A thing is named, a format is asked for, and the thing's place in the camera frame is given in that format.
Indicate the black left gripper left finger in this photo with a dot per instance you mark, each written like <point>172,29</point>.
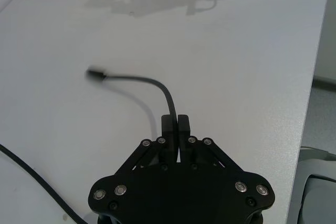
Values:
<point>166,125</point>

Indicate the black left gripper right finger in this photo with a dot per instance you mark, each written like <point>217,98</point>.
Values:
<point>183,125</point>

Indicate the white table cloth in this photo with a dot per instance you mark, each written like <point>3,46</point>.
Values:
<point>210,58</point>

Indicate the pale grey moulded shell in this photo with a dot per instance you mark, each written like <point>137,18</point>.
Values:
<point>319,192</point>

